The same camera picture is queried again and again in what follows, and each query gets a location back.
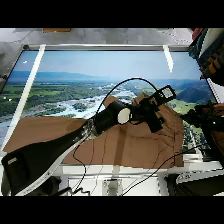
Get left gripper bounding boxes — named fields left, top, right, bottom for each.
left=131, top=97, right=165, bottom=134

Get brown pants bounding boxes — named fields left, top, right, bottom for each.
left=3, top=92, right=186, bottom=170

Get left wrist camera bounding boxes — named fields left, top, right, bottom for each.
left=148, top=84, right=178, bottom=108

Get black cable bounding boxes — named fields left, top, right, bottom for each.
left=57, top=142, right=92, bottom=197
left=120, top=143, right=205, bottom=197
left=95, top=77, right=159, bottom=116

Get silver frame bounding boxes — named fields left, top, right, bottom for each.
left=0, top=43, right=224, bottom=197

